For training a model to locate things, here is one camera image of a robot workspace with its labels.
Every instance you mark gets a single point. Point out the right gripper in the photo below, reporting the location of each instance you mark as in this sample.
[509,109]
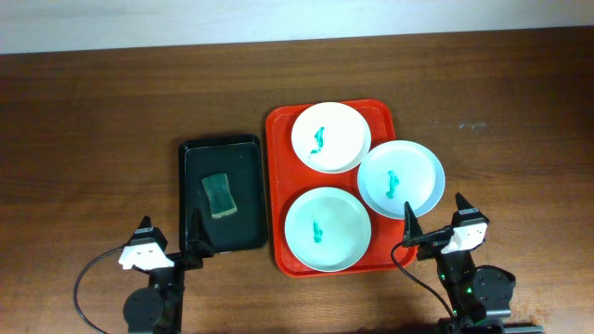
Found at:
[434,245]

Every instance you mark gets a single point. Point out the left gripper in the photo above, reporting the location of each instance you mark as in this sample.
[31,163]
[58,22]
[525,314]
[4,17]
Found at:
[200,237]

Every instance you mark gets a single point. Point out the green yellow sponge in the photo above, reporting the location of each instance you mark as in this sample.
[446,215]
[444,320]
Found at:
[218,192]

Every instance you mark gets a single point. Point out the light blue plate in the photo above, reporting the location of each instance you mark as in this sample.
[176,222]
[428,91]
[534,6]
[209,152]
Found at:
[401,172]

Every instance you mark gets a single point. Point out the mint green plate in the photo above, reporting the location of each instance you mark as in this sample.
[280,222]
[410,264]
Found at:
[327,229]

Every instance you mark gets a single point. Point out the white plate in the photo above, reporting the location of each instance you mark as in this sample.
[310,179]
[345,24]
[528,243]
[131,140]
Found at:
[331,137]

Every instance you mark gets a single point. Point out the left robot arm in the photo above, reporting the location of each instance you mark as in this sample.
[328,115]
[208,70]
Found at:
[158,307]

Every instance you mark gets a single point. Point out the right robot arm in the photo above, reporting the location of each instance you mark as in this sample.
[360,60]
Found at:
[478,297]

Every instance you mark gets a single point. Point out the black plastic tray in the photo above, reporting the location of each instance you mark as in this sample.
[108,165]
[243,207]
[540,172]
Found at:
[240,157]

